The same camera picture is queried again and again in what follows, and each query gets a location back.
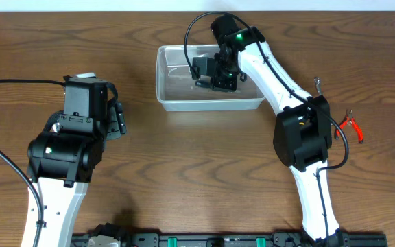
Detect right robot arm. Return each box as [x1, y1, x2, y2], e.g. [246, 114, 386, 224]
[187, 14, 339, 246]

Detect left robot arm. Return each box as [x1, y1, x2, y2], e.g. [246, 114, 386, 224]
[21, 102, 126, 246]

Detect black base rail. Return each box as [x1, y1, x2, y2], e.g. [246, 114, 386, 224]
[69, 223, 388, 247]

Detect red handled pliers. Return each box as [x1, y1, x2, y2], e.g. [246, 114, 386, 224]
[339, 109, 364, 144]

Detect silver combination wrench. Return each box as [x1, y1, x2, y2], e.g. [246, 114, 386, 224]
[313, 77, 323, 95]

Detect clear plastic container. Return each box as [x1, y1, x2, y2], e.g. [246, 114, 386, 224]
[156, 45, 265, 111]

